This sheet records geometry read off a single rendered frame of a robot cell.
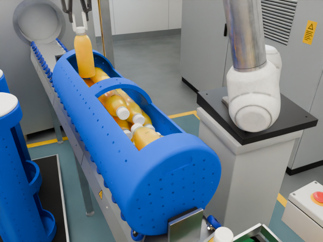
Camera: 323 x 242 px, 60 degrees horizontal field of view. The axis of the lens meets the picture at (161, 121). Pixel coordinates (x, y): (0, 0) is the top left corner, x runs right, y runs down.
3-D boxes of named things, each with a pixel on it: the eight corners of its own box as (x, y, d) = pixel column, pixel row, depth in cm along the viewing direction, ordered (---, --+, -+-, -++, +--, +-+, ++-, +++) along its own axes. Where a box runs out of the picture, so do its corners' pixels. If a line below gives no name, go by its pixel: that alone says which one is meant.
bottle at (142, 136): (159, 183, 70) (130, 144, 84) (183, 172, 73) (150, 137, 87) (157, 162, 66) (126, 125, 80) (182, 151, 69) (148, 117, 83)
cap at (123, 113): (128, 114, 95) (130, 116, 94) (118, 119, 94) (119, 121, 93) (126, 105, 93) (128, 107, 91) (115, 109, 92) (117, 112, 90)
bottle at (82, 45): (98, 73, 125) (93, 30, 116) (89, 78, 120) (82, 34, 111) (85, 71, 128) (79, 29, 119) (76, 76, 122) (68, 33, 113)
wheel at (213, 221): (208, 211, 79) (203, 216, 79) (218, 223, 76) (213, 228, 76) (215, 216, 82) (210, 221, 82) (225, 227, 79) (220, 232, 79)
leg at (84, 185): (93, 209, 204) (80, 139, 171) (95, 214, 200) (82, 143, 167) (85, 212, 202) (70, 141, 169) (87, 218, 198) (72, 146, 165)
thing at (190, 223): (194, 233, 80) (198, 203, 73) (200, 240, 78) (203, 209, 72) (164, 248, 76) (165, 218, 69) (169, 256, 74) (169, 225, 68)
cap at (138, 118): (134, 125, 99) (137, 127, 98) (130, 117, 96) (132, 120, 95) (143, 119, 100) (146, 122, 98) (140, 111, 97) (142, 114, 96)
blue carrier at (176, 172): (114, 94, 149) (105, 41, 133) (219, 207, 84) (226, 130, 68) (60, 110, 138) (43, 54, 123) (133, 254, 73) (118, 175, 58)
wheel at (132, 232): (145, 222, 77) (139, 221, 76) (146, 239, 75) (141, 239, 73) (134, 225, 79) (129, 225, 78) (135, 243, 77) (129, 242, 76)
